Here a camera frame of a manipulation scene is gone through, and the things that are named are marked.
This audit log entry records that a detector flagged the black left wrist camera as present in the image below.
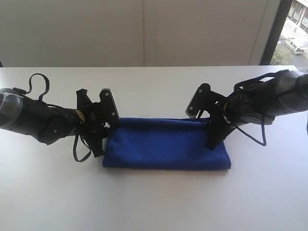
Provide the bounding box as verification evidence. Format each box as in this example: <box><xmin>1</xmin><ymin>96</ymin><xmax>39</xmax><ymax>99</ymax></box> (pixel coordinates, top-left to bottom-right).
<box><xmin>99</xmin><ymin>88</ymin><xmax>119</xmax><ymax>127</ymax></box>

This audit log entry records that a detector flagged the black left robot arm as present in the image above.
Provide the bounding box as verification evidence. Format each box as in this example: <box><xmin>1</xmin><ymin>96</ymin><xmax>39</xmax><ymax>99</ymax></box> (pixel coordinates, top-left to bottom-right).
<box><xmin>0</xmin><ymin>88</ymin><xmax>107</xmax><ymax>162</ymax></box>

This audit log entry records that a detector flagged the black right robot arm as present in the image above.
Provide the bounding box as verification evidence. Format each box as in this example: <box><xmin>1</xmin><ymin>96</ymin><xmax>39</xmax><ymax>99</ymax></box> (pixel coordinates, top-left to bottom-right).
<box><xmin>206</xmin><ymin>70</ymin><xmax>308</xmax><ymax>150</ymax></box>

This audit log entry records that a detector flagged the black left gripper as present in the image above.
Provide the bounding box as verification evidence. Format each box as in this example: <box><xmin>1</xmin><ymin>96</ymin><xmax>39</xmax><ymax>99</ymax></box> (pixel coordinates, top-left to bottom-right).
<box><xmin>76</xmin><ymin>88</ymin><xmax>108</xmax><ymax>158</ymax></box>

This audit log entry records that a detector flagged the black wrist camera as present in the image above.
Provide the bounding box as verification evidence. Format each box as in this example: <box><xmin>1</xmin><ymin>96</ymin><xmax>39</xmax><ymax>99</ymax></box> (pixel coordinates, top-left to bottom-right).
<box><xmin>185</xmin><ymin>83</ymin><xmax>227</xmax><ymax>119</ymax></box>
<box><xmin>99</xmin><ymin>88</ymin><xmax>119</xmax><ymax>127</ymax></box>

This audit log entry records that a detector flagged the blue towel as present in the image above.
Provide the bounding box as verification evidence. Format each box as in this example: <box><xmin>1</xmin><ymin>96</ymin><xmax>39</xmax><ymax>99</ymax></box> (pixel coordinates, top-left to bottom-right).
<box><xmin>103</xmin><ymin>117</ymin><xmax>231</xmax><ymax>171</ymax></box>

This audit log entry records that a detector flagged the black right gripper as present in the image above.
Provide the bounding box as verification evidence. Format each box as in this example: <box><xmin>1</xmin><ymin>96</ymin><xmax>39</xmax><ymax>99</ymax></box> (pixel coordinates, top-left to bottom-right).
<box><xmin>206</xmin><ymin>92</ymin><xmax>239</xmax><ymax>150</ymax></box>

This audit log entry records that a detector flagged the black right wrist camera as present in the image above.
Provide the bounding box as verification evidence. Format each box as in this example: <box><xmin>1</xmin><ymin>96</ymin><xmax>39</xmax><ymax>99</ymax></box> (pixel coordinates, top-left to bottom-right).
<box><xmin>185</xmin><ymin>83</ymin><xmax>227</xmax><ymax>119</ymax></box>

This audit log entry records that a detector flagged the dark window frame post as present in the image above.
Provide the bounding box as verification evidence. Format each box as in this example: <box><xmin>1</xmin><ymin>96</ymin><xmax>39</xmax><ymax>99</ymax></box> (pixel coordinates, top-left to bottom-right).
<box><xmin>259</xmin><ymin>0</ymin><xmax>292</xmax><ymax>65</ymax></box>

